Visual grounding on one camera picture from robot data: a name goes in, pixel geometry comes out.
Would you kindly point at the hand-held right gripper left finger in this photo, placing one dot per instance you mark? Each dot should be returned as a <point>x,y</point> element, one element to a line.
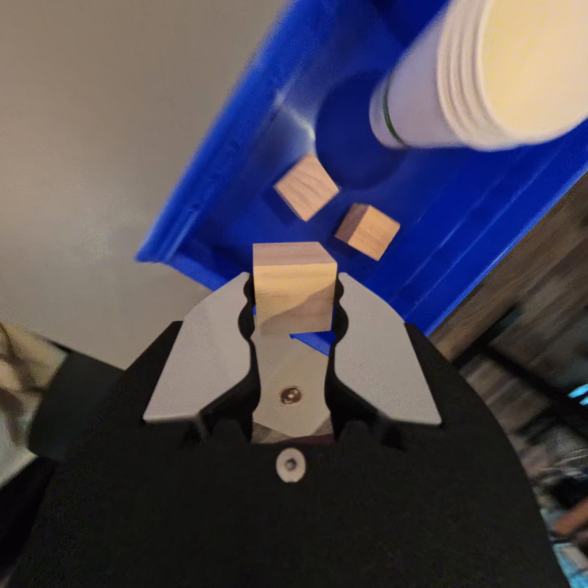
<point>197,367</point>

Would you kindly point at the black table frame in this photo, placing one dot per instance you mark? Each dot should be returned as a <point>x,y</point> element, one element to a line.
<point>514,367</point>

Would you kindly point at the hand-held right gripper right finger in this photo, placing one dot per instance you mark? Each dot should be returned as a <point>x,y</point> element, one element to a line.
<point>386,367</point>

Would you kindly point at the light wooden cube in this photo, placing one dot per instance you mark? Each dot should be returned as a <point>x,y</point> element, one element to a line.
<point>294,289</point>
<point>305,186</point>
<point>367,232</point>

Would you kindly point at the person's left forearm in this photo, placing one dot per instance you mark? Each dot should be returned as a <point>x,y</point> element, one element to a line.
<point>23,363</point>

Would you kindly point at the stack of white paper cups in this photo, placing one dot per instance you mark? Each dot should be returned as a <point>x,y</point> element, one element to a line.
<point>459,92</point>

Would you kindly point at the blue plastic bin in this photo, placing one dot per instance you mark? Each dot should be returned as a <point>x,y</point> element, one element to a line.
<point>441,206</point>

